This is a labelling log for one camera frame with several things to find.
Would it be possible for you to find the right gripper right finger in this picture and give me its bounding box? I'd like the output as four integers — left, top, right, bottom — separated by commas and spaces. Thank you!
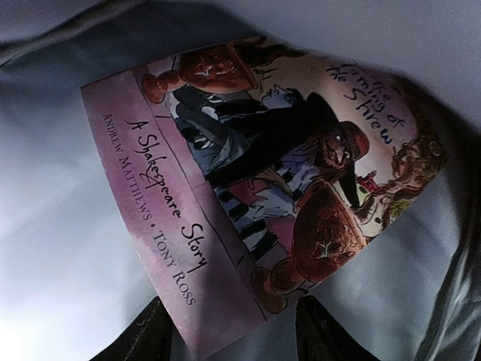
295, 296, 377, 361

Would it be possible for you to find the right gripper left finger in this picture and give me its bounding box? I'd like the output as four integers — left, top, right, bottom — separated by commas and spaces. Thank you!
91, 296, 173, 361

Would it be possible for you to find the navy blue student backpack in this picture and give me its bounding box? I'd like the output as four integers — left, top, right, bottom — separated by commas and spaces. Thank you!
1, 1, 480, 360

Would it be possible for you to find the Taming of the Shrew book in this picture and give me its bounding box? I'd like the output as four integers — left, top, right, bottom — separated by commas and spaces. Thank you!
81, 37, 447, 357

